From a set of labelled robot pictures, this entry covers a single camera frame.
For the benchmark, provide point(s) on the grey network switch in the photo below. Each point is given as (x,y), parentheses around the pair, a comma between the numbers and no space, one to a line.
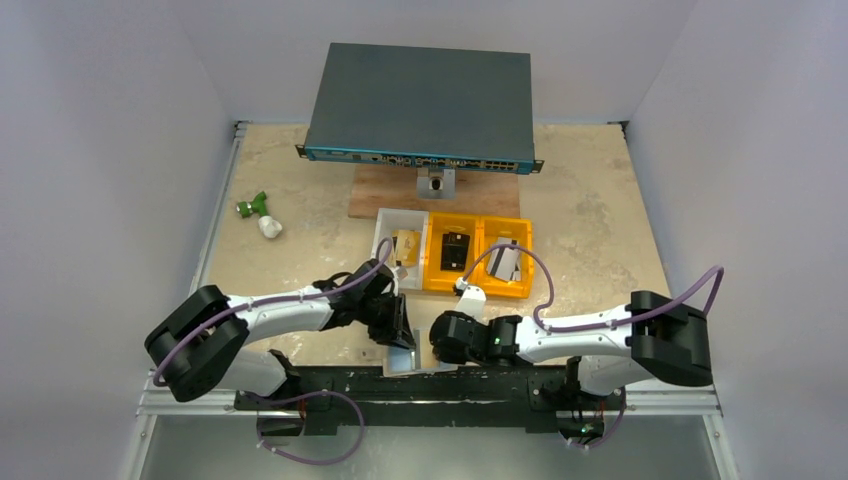
(420,107)

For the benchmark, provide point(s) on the yellow right plastic bin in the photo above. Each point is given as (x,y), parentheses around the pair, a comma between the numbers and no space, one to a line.
(505,230)

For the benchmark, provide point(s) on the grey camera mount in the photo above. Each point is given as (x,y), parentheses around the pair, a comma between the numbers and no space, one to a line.
(436,183)

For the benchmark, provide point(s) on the black front rail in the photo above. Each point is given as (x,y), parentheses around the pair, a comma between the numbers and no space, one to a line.
(533,398)

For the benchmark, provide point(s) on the gold cards stack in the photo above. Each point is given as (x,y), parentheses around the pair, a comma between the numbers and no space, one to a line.
(406,247)

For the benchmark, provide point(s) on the green white pipe fitting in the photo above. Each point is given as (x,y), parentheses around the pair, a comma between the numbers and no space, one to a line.
(269,227)

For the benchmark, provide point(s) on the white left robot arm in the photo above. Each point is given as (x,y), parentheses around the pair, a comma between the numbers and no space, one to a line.
(202,344)

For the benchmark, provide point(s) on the silver cards stack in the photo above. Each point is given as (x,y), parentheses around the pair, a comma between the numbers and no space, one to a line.
(504,264)

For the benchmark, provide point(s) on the wooden board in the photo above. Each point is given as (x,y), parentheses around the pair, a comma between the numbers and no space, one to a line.
(477,193)

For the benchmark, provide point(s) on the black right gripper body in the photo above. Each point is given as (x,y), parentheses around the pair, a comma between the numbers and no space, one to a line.
(438,340)

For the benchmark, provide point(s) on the black VIP cards stack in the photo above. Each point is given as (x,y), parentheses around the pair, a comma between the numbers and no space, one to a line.
(454,251)

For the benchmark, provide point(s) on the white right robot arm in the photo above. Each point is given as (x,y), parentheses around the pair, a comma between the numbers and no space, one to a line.
(649,337)

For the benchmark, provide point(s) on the yellow middle plastic bin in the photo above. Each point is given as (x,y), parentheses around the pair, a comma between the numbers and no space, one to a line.
(434,279)

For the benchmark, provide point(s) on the yellow plastic bin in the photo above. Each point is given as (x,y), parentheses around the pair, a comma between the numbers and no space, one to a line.
(505,230)
(434,279)

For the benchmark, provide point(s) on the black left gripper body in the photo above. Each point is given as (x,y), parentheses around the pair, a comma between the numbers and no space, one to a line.
(398,321)

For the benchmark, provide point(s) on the white plastic bin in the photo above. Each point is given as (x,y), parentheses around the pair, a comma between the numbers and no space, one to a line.
(389,220)

